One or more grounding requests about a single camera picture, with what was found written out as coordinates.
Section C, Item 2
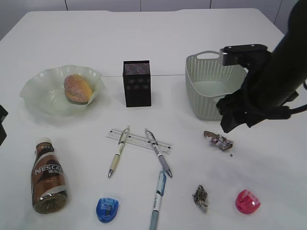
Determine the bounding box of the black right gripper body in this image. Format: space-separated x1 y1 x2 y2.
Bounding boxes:
216 81 299 127

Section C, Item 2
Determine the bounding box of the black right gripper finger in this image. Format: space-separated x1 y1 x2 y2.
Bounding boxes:
220 112 247 133

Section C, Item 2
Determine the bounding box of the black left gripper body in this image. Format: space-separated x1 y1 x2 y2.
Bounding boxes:
0 105 8 145

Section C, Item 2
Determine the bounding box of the orange bread loaf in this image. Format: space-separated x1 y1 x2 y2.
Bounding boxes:
64 74 93 104

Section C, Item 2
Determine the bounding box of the pink pencil sharpener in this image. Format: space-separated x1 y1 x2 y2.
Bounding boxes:
235 189 261 214

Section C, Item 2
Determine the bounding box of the Nescafe coffee bottle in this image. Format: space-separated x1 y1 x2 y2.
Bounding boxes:
31 138 68 214

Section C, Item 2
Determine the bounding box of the blue pencil sharpener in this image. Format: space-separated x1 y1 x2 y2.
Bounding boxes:
96 197 119 218

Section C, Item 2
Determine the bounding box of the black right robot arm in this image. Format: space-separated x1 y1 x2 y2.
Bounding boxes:
216 0 307 133

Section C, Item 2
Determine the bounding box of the pale green plastic basket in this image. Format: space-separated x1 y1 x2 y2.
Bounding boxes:
185 51 247 121

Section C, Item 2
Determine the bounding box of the pale green glass wavy plate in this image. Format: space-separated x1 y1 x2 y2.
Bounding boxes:
20 65 106 116

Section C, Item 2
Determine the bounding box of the grey grip pen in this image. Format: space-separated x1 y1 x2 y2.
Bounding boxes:
145 129 173 178

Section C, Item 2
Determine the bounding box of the black mesh pen holder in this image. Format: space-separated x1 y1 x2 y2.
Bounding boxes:
122 60 152 107

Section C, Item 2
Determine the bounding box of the beige grip pen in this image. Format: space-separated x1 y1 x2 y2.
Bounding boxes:
108 126 130 178

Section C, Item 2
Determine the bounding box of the light blue pen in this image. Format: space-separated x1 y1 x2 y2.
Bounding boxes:
149 170 166 230

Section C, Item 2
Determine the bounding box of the clear plastic ruler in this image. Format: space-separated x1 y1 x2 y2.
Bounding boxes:
106 129 173 154

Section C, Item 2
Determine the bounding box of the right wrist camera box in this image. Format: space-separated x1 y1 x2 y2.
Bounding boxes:
219 44 271 67

